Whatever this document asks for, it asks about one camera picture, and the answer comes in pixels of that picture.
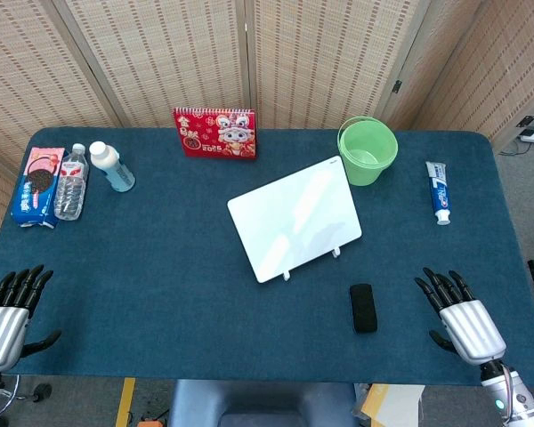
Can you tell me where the blue pink cookie box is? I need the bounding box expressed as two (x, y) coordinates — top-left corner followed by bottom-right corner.
(11, 147), (68, 230)

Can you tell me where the green plastic bucket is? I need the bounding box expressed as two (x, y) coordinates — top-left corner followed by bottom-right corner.
(336, 116), (400, 187)

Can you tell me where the yellow paper sheet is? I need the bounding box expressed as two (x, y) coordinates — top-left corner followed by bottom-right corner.
(354, 383), (426, 427)

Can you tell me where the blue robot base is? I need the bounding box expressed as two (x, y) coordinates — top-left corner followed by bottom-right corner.
(167, 379), (358, 427)

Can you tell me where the clear water bottle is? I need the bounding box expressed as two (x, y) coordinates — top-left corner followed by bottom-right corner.
(53, 142), (90, 222)

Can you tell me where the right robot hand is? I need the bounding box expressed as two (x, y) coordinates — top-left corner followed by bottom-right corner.
(414, 267), (507, 367)

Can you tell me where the blue felt table mat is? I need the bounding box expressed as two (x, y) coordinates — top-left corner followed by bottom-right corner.
(0, 126), (534, 387)

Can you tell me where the red desk calendar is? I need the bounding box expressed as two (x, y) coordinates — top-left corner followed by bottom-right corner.
(173, 107), (258, 160)

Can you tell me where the white board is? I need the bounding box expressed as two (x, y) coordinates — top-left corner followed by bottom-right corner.
(226, 155), (363, 285)

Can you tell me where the white milk drink bottle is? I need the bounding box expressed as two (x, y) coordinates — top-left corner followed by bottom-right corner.
(88, 141), (136, 193)

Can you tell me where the chrome stool base ring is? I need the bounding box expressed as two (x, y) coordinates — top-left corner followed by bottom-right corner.
(0, 375), (21, 423)

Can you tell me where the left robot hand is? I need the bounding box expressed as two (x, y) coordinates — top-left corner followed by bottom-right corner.
(0, 264), (63, 373)

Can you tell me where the woven folding screen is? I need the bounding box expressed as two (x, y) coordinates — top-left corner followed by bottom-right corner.
(0, 0), (534, 268)

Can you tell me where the blue white toothpaste tube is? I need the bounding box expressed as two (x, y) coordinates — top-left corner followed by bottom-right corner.
(425, 160), (452, 227)

